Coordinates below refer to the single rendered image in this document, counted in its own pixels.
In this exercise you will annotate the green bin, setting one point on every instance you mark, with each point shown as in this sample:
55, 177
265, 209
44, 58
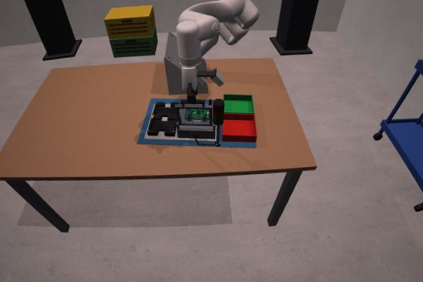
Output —
238, 103

